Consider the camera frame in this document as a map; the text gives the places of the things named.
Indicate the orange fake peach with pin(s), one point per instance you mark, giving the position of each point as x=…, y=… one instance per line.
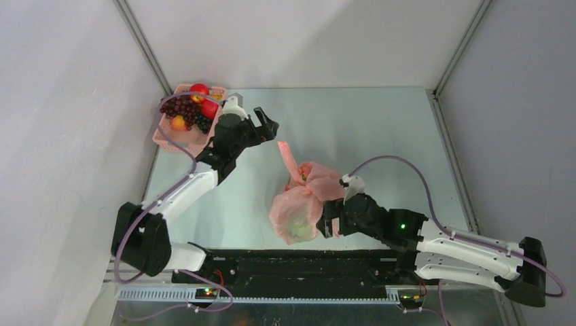
x=178, y=123

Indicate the black fake grape bunch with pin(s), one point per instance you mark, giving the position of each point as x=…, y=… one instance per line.
x=203, y=123

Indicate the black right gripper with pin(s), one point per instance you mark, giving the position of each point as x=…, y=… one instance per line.
x=325, y=225

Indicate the pink printed plastic bag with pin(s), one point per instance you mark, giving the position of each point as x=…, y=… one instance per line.
x=297, y=209

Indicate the dark purple fake grapes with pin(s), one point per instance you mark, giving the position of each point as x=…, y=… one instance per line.
x=181, y=105

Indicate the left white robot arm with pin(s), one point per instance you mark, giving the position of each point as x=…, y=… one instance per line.
x=141, y=238

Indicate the pink plastic perforated basket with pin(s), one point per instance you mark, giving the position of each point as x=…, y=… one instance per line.
x=194, y=140

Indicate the red fake apple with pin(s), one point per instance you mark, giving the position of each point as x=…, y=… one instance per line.
x=209, y=109

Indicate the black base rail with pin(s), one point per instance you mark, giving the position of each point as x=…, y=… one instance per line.
x=308, y=274

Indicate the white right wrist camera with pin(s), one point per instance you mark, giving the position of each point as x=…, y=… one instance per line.
x=353, y=185

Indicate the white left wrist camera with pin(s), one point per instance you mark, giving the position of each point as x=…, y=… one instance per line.
x=233, y=105

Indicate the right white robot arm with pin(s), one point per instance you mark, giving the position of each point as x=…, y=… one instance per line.
x=432, y=252

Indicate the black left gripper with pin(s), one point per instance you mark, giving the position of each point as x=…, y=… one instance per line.
x=265, y=132

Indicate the red apple at basket back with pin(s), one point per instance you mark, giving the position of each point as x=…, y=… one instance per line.
x=198, y=91

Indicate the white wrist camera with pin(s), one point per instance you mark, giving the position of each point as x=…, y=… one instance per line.
x=233, y=105
x=353, y=185

